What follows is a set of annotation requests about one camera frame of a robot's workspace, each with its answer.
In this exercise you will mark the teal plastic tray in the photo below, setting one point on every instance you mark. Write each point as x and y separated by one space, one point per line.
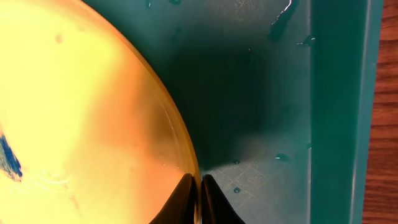
277 96

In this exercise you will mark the yellow-green plate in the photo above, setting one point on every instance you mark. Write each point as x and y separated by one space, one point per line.
89 134

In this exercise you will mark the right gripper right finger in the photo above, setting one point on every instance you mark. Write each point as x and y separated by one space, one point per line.
215 208

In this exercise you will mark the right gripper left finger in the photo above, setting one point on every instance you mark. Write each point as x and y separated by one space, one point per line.
180 207

